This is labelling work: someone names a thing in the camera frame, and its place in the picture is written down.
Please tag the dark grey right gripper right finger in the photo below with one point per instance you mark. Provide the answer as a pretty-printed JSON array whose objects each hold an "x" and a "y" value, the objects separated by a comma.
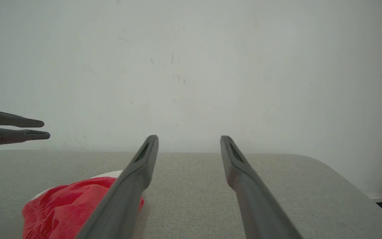
[{"x": 257, "y": 202}]

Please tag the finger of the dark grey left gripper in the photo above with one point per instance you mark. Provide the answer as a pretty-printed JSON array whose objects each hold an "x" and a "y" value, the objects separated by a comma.
[
  {"x": 8, "y": 136},
  {"x": 8, "y": 120}
]

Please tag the red jersey with white trim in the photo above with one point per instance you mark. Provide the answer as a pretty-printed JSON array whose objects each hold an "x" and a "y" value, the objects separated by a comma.
[{"x": 58, "y": 209}]

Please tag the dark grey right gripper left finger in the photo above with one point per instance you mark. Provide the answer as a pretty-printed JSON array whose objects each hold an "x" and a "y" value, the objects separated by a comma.
[{"x": 124, "y": 199}]

